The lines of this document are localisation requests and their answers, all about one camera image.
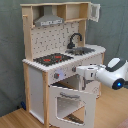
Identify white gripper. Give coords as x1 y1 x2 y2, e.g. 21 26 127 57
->
76 65 98 79

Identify white oven door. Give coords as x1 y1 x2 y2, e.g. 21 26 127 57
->
49 86 96 128

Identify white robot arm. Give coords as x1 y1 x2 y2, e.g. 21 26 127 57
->
76 58 128 90

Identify wooden toy kitchen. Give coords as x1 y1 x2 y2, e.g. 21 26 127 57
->
22 2 105 128

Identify white dishwasher door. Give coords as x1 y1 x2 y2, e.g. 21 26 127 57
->
79 54 104 99

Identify grey toy sink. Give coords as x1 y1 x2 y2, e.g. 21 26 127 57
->
65 47 95 56

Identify black toy faucet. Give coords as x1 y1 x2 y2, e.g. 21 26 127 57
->
67 33 82 49

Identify left red stove knob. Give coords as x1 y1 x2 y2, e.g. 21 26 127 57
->
54 73 60 79

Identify black toy stovetop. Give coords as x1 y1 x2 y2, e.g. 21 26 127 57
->
34 53 71 66

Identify white microwave cabinet door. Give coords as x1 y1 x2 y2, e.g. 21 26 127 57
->
88 3 100 22

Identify grey range hood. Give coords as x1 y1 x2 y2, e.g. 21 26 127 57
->
35 5 64 27

